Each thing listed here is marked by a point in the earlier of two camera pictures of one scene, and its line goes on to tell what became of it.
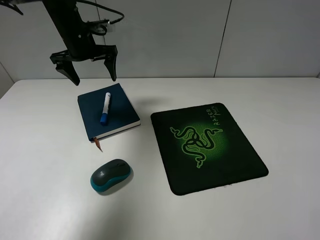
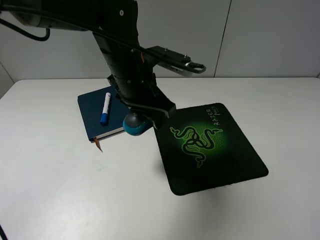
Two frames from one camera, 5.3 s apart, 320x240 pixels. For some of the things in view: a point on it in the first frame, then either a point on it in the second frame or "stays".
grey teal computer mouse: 110,174 to 135,124
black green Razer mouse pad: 203,146 stays
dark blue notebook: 122,114 stays
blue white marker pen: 103,121 stays
